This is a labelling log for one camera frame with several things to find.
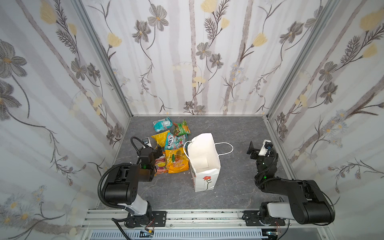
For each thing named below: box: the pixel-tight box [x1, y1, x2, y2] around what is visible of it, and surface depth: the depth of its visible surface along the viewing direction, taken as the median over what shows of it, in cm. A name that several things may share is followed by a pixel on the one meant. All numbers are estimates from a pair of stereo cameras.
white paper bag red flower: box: [187, 133, 234, 192], surface depth 76 cm
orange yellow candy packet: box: [165, 147, 189, 174], surface depth 92 cm
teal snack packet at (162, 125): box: [152, 116, 173, 132], surface depth 113 cm
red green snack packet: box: [173, 119, 191, 137], surface depth 110 cm
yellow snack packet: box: [151, 130, 170, 148], surface depth 103 cm
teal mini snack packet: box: [165, 132, 188, 150], surface depth 103 cm
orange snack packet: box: [154, 154, 169, 177], surface depth 90 cm
